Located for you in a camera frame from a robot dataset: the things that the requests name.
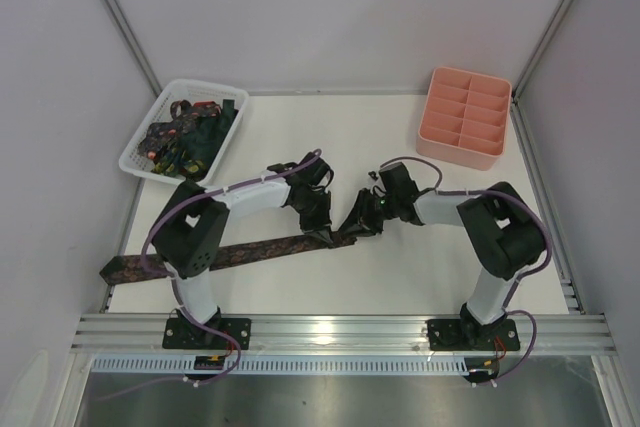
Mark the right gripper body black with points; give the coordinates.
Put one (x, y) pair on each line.
(372, 212)

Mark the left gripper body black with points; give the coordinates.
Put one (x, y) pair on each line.
(315, 218)

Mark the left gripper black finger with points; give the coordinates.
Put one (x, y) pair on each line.
(317, 236)
(326, 236)

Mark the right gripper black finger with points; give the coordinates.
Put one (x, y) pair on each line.
(359, 214)
(365, 230)

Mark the dark brown floral tie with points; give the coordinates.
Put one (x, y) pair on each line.
(127, 269)

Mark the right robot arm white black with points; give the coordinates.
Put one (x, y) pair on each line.
(508, 238)

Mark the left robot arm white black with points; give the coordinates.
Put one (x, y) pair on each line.
(184, 240)

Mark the pink divided organizer tray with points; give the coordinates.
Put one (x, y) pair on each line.
(465, 118)

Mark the dark green tie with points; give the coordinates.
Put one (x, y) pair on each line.
(200, 147)

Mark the white plastic basket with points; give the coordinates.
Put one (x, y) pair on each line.
(165, 167)

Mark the navy tie with red dots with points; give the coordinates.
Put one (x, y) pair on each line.
(184, 118)

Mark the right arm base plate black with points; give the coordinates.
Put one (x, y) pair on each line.
(445, 334)

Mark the white slotted cable duct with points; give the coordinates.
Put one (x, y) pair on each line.
(192, 365)

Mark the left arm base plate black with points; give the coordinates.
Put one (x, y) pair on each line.
(180, 334)

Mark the aluminium mounting rail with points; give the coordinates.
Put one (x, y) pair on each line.
(343, 334)

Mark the right aluminium corner post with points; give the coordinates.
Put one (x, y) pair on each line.
(549, 32)

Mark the aluminium corner post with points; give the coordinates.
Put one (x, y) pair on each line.
(549, 32)
(121, 23)

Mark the left aluminium corner post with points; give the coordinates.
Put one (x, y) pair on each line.
(121, 23)

